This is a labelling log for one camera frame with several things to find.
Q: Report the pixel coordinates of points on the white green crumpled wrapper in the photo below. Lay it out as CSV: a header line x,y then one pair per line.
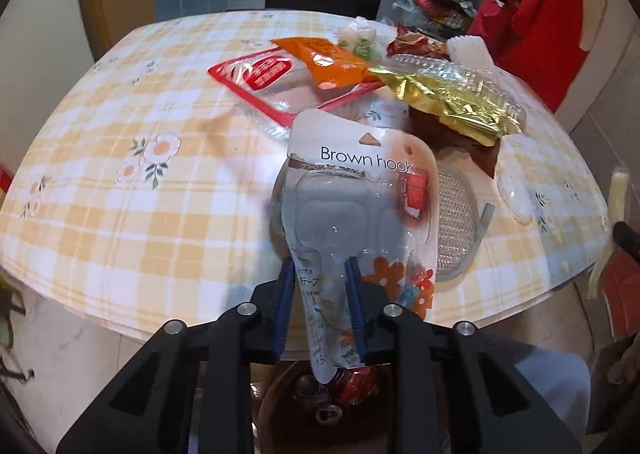
x,y
360,38

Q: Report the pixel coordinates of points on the red hanging apron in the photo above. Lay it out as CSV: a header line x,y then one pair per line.
x,y
543,42

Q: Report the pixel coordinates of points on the round grey mesh strainer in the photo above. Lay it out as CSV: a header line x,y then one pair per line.
x,y
456,223

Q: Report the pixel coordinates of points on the gold foil wrapper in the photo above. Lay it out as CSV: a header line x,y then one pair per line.
x,y
459,110

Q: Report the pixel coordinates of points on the red clear plastic food bag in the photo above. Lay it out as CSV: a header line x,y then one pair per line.
x,y
280,86

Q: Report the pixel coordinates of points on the clear plastic lid piece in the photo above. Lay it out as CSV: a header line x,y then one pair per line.
x,y
515,193

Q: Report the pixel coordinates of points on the red brown snack wrapper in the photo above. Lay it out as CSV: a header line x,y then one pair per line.
x,y
416,43

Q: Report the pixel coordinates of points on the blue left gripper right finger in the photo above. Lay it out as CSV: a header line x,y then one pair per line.
x,y
356,313

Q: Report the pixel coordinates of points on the orange snack packet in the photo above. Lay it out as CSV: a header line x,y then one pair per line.
x,y
331,66

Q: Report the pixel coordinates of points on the brown round trash bin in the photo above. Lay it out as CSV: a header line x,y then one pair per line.
x,y
294,413

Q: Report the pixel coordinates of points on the brown hook blister package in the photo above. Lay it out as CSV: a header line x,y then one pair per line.
x,y
317,136

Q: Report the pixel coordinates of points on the yellow plaid floral tablecloth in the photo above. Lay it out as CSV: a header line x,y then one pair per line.
x,y
144,196

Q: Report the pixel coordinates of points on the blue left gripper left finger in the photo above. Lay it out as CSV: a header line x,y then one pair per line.
x,y
282,299

